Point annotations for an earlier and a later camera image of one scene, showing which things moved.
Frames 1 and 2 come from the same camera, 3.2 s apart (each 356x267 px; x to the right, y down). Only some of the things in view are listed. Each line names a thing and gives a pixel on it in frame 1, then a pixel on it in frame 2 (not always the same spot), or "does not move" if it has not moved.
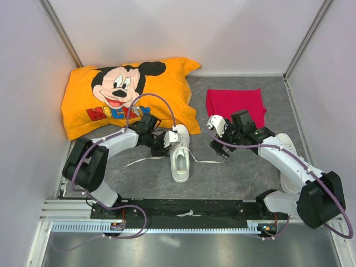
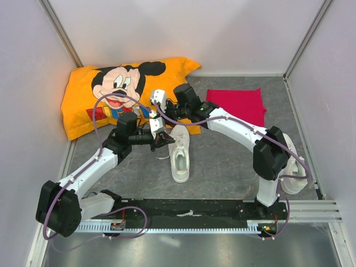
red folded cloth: (226, 102) does not move
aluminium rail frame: (301, 245) does not move
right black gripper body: (231, 136) to (177, 111)
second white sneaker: (288, 183) does not move
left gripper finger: (165, 151) to (166, 136)
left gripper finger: (157, 152) to (156, 145)
